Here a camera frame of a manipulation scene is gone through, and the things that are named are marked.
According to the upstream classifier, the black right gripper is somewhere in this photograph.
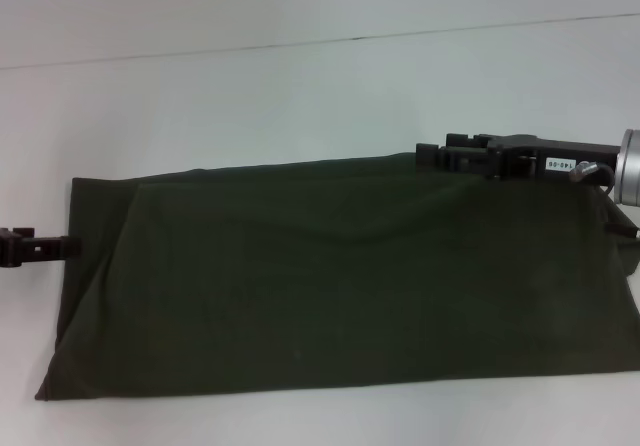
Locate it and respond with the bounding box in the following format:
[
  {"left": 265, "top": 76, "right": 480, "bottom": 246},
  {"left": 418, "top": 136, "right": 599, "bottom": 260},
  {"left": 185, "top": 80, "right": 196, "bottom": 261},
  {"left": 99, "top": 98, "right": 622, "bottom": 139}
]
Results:
[{"left": 414, "top": 132, "right": 624, "bottom": 190}]

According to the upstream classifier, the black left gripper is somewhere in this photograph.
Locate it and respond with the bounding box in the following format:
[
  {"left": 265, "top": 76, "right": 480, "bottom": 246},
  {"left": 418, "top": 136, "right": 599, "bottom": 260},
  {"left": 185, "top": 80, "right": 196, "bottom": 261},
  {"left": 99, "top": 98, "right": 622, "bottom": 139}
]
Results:
[{"left": 0, "top": 225, "right": 84, "bottom": 270}]

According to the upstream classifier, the dark green FREE! t-shirt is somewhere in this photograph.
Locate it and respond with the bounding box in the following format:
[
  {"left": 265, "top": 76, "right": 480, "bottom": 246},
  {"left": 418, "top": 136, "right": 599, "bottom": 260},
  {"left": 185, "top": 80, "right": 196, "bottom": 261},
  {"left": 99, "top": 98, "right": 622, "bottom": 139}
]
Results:
[{"left": 33, "top": 151, "right": 640, "bottom": 403}]

